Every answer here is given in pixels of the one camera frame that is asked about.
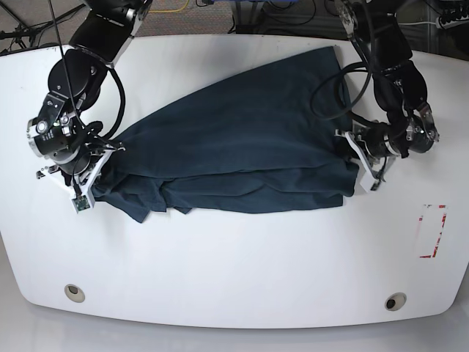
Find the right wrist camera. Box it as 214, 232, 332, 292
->
72, 194, 95, 213

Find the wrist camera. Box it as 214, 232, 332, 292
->
72, 194, 95, 213
359, 174, 381, 193

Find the right table cable grommet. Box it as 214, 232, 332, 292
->
384, 293, 407, 312

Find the white power strip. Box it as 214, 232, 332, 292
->
435, 7, 468, 29

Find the dark navy T-shirt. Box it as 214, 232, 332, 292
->
92, 47, 358, 222

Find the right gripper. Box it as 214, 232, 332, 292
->
36, 146, 125, 200

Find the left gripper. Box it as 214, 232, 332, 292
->
335, 124, 399, 183

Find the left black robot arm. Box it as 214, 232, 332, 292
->
335, 1, 439, 190

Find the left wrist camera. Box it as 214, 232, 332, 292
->
359, 174, 381, 193

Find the table cable grommet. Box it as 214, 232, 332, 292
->
64, 285, 85, 304
384, 293, 407, 312

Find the yellow cable on floor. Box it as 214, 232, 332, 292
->
149, 0, 191, 14

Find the black tripod stand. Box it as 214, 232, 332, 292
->
0, 0, 85, 51

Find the left table cable grommet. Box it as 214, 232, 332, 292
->
64, 285, 85, 304

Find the red tape rectangle marking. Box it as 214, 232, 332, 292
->
416, 205, 448, 259

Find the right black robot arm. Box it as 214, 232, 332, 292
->
26, 1, 152, 207

